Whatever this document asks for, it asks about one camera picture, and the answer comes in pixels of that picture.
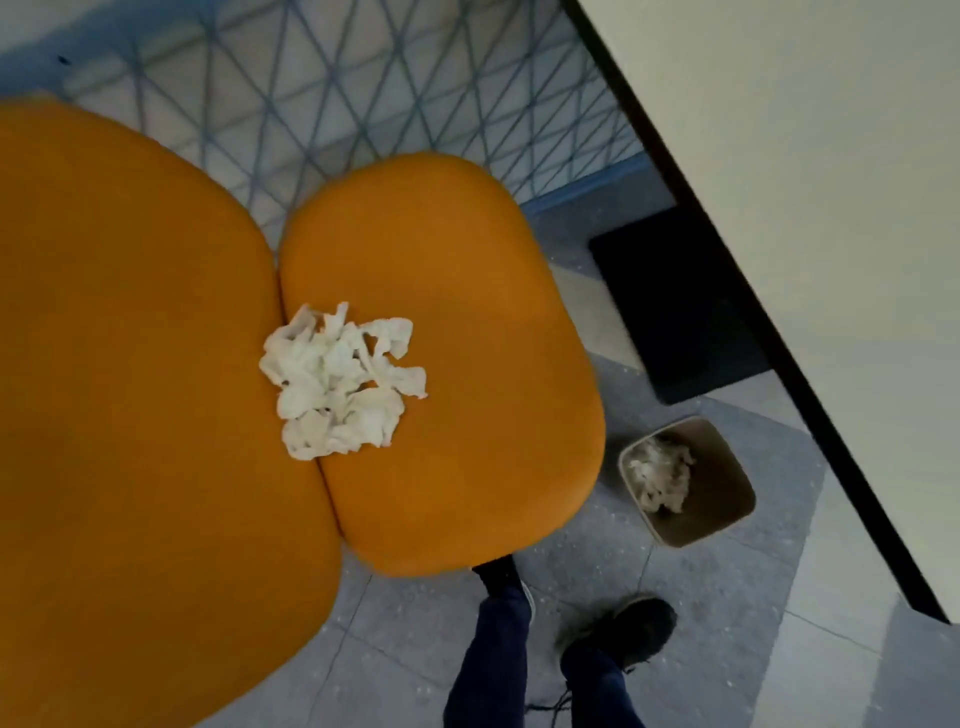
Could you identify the orange upholstered chair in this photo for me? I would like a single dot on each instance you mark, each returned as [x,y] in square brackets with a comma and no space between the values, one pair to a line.
[150,375]

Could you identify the person's black shoe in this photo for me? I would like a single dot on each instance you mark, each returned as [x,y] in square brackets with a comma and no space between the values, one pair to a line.
[637,626]
[499,574]

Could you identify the black floor mat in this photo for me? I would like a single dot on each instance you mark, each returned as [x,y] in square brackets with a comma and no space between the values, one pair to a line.
[675,307]

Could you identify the beige square waste bin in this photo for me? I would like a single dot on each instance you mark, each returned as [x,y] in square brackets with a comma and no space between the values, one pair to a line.
[709,495]

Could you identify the person's left leg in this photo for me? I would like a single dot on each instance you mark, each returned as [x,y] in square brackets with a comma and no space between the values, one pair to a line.
[491,660]

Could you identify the person's leg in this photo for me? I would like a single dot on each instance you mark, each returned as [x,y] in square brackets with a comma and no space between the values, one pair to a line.
[491,660]
[592,690]

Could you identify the crumpled white tissues in bin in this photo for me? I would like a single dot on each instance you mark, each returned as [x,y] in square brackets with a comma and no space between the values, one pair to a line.
[660,472]

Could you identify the person's right leg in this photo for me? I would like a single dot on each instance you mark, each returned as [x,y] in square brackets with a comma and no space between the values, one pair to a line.
[592,690]

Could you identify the pile of crumpled white tissues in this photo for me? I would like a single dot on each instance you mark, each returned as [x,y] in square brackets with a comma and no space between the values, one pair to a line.
[337,382]

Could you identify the blue lattice patterned rug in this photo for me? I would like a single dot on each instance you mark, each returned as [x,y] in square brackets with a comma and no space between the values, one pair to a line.
[315,82]

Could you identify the person's left black shoe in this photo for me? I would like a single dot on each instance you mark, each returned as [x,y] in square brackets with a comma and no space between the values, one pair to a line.
[499,574]

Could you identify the person's right black shoe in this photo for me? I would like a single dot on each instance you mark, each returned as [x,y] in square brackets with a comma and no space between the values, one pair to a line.
[637,626]

